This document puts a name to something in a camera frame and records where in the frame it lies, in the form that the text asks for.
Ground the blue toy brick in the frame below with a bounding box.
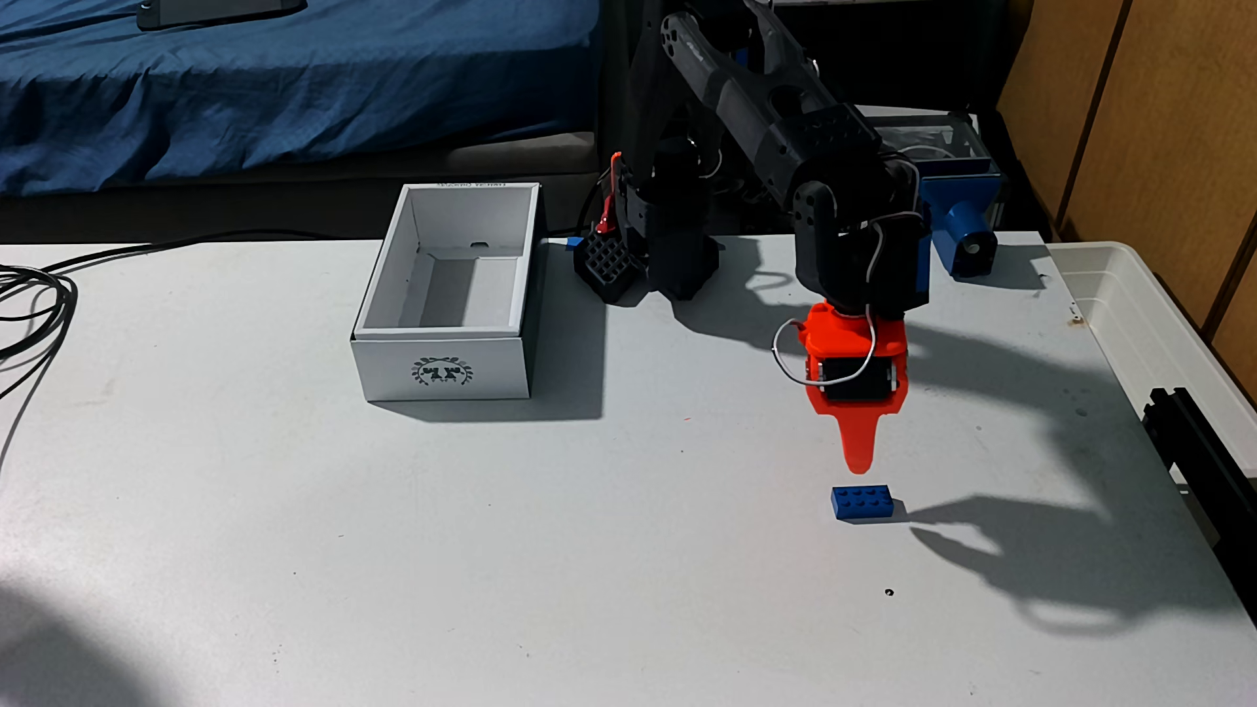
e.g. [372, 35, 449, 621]
[831, 484, 896, 522]

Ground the white cardboard box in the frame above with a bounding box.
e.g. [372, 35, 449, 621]
[350, 181, 543, 404]

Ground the white plastic bin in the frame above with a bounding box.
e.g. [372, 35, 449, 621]
[1046, 240, 1257, 492]

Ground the black aluminium extrusion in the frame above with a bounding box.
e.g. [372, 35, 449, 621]
[1142, 387, 1257, 625]

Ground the wooden cabinet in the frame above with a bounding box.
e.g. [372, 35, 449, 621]
[996, 0, 1257, 404]

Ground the blue bed cover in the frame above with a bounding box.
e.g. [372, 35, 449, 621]
[0, 0, 602, 198]

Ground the dark flat device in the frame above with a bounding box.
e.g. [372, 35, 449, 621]
[137, 0, 308, 31]

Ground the white servo cable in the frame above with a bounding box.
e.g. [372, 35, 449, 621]
[772, 211, 924, 390]

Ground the blue printed clamp mount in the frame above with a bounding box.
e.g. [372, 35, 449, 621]
[918, 160, 1005, 280]

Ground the clear black-framed enclosure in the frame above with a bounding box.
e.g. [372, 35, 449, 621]
[859, 106, 993, 235]

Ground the grey bed frame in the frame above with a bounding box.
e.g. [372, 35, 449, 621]
[0, 130, 602, 245]

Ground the black cable bundle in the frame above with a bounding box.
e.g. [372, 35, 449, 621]
[0, 230, 384, 473]

